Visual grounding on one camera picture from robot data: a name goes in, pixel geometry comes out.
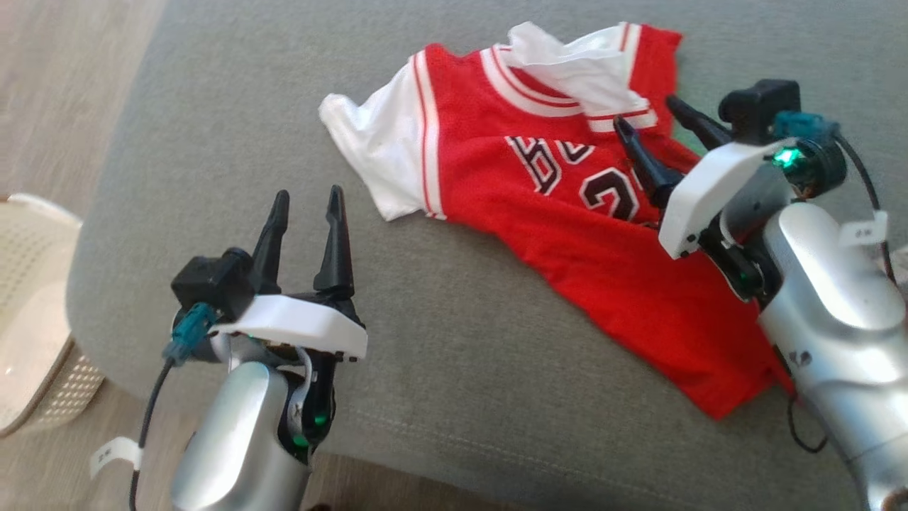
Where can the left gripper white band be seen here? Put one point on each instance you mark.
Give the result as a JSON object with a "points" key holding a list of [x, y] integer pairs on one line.
{"points": [[298, 323]]}

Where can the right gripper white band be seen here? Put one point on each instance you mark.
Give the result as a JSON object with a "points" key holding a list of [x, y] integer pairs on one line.
{"points": [[702, 191]]}

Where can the red basketball jersey white trim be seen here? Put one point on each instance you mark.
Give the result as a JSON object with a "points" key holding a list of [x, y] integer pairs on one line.
{"points": [[567, 234]]}

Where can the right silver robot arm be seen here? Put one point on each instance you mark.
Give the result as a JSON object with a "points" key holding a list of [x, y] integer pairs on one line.
{"points": [[837, 319]]}

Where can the cream perforated laundry basket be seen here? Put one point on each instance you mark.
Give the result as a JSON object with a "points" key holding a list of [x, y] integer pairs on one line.
{"points": [[42, 284]]}

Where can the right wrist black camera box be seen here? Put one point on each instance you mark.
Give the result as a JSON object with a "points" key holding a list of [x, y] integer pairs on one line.
{"points": [[759, 106]]}

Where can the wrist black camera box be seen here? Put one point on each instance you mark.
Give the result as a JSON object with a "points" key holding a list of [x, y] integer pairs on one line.
{"points": [[209, 284], [759, 106]]}

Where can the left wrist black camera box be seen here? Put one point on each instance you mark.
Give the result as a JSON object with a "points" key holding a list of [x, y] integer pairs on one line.
{"points": [[209, 284]]}

